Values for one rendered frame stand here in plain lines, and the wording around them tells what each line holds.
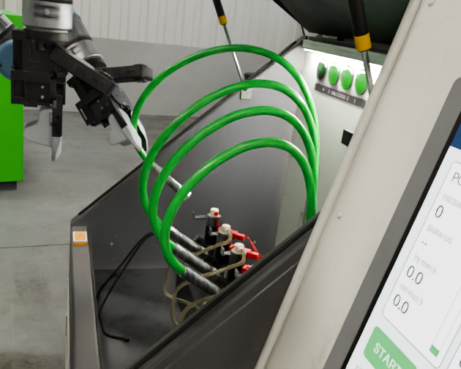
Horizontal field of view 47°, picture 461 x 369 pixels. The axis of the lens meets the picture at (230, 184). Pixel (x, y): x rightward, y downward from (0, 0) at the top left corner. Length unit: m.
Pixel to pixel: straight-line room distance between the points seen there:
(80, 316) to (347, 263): 0.53
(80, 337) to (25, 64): 0.44
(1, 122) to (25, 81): 3.33
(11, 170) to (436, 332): 4.00
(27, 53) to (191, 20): 6.87
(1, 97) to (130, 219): 2.94
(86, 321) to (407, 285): 0.60
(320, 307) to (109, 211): 0.79
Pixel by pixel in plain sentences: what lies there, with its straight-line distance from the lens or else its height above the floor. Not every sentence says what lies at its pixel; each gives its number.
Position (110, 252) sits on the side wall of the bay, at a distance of 1.37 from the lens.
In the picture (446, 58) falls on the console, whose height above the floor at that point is 1.46.
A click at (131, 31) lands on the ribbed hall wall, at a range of 7.51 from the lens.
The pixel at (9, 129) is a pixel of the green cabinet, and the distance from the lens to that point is 4.24.
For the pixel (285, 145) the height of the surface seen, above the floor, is 1.31.
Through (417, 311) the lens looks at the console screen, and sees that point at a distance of 0.51.
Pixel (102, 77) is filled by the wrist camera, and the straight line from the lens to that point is 0.90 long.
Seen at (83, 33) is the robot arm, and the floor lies 1.40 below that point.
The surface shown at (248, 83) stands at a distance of 0.88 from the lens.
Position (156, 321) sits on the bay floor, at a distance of 1.19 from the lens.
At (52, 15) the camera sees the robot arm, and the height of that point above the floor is 1.44.
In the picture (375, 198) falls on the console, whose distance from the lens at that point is 0.59.
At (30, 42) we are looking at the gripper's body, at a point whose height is 1.40.
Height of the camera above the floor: 1.47
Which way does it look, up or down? 17 degrees down
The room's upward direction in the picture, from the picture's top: 7 degrees clockwise
